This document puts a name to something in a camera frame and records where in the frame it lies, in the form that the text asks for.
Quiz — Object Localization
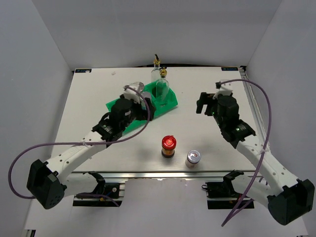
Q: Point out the blue label silver lid shaker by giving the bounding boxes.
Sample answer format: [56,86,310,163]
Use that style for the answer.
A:
[140,91,151,110]

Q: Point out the glass bottle gold black pourer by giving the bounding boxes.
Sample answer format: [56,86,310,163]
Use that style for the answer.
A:
[156,67,169,106]

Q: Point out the jar with silver lid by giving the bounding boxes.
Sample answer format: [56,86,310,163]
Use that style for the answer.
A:
[128,81,145,93]

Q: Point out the glass bottle with dark bottom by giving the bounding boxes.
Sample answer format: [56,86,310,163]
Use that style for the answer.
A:
[151,54,160,97]

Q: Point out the red lid dark sauce jar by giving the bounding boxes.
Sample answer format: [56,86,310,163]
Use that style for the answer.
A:
[161,135,177,158]

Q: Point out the small red label spice jar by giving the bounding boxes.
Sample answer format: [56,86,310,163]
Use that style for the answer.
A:
[185,150,201,168]

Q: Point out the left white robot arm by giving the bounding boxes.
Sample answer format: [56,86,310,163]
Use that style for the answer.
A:
[27,96,156,209]

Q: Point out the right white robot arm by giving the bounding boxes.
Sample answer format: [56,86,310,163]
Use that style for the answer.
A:
[196,92,315,226]

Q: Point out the right blue table label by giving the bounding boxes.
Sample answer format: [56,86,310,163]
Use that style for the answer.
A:
[221,67,239,72]

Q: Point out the blue table label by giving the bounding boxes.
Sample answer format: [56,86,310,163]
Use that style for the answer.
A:
[221,67,239,72]
[75,69,92,74]

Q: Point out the left blue table label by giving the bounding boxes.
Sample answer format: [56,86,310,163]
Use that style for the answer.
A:
[75,69,92,74]

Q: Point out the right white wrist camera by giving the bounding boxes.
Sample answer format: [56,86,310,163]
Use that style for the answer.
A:
[214,80,233,99]

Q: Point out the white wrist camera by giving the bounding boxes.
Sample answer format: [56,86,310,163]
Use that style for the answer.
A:
[123,85,140,104]
[214,80,233,99]

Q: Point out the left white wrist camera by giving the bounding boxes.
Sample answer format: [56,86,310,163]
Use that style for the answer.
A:
[123,85,140,104]

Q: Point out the right aluminium table rail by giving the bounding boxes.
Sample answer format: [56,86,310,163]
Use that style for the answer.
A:
[238,65,272,154]

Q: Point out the aluminium table rail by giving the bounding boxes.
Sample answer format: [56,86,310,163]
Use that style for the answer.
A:
[71,170,257,182]
[238,65,272,154]

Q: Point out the front aluminium table rail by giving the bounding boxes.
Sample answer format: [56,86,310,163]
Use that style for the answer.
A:
[71,170,257,182]

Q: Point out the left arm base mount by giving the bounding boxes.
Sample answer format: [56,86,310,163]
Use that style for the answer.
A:
[73,171,123,207]

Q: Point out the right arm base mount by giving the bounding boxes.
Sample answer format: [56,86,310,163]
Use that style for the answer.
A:
[201,170,244,210]

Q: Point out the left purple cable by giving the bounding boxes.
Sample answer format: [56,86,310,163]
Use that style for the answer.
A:
[8,85,152,199]

